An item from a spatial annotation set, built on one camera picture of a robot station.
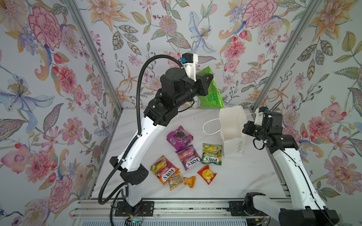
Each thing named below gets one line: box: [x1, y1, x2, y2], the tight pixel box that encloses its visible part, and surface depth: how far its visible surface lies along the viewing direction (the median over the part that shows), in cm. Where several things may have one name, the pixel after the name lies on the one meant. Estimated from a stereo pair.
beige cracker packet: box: [168, 173, 184, 191], surface depth 83 cm
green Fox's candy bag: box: [201, 143, 223, 166], surface depth 94 cm
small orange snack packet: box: [183, 176, 197, 189], surface depth 84 cm
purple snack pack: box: [166, 125, 194, 151], surface depth 99 cm
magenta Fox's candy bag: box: [175, 144, 203, 171], surface depth 92 cm
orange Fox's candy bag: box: [149, 154, 180, 186], surface depth 86 cm
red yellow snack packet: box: [197, 164, 217, 186], surface depth 86 cm
